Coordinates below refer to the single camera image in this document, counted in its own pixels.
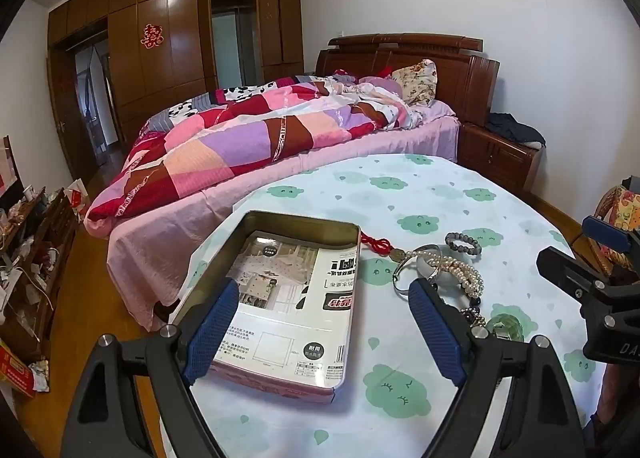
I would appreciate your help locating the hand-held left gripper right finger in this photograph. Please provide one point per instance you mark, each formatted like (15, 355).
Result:
(435, 333)

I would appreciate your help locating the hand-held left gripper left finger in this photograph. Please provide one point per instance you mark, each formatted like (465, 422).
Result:
(212, 328)

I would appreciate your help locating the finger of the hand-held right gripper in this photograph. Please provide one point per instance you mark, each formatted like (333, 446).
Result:
(605, 233)
(565, 265)

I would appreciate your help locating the silver metal bangle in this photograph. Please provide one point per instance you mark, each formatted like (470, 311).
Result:
(398, 283)

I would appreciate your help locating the pale jade bangle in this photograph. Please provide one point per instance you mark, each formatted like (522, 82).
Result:
(429, 270)

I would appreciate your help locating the pearl strand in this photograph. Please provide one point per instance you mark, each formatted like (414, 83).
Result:
(465, 273)

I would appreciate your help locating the rectangular metal tin box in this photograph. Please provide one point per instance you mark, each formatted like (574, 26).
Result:
(280, 390)

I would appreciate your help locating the red knot coin pendant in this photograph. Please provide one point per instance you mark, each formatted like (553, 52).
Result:
(375, 241)

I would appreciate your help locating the person's right forearm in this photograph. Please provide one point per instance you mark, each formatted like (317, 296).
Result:
(620, 403)

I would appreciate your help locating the printed paper packet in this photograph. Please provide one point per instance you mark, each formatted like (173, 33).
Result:
(280, 298)

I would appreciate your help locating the pink bed sheet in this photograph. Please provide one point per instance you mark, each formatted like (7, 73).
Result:
(160, 258)

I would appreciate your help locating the wooden nightstand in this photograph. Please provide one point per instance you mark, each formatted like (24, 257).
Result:
(500, 158)

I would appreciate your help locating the dark clothes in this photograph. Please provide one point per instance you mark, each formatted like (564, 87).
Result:
(515, 128)

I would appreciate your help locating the green cloud print tablecloth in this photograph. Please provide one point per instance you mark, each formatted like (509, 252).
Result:
(400, 188)

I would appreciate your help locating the patchwork quilt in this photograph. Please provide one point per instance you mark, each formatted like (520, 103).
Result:
(225, 148)

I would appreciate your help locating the cluttered wooden cabinet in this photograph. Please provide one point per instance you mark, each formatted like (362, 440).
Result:
(60, 223)

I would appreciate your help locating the white red shopping bag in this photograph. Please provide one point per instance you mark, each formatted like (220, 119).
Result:
(75, 195)

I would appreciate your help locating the red cardboard box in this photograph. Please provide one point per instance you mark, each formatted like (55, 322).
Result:
(17, 373)

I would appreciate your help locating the floral pillow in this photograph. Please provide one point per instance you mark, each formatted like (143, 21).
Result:
(415, 80)

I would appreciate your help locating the purple pillow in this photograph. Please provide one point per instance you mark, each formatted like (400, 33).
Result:
(380, 84)

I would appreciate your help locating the red white framed picture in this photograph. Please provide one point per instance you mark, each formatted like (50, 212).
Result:
(7, 173)

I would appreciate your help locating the wooden bed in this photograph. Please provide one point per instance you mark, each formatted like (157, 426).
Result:
(400, 55)

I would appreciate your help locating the red paper decoration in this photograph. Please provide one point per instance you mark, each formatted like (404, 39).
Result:
(152, 36)

